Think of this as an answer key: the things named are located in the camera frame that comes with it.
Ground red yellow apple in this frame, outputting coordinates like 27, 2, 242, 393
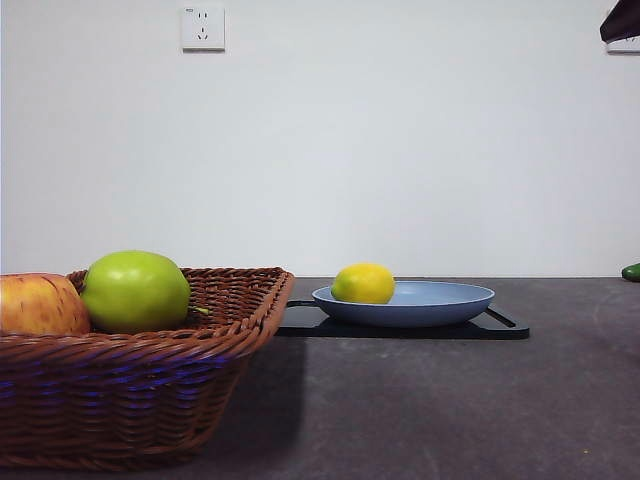
0, 272, 91, 336

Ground brown woven wicker basket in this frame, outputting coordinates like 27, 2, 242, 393
0, 266, 295, 471

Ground flat black tray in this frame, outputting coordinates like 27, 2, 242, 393
273, 298, 530, 341

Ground green apple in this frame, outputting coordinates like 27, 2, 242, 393
79, 249, 192, 332

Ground blue round plate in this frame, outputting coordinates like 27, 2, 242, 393
311, 280, 496, 329

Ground yellow green lemon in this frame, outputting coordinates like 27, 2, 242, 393
330, 262, 396, 305

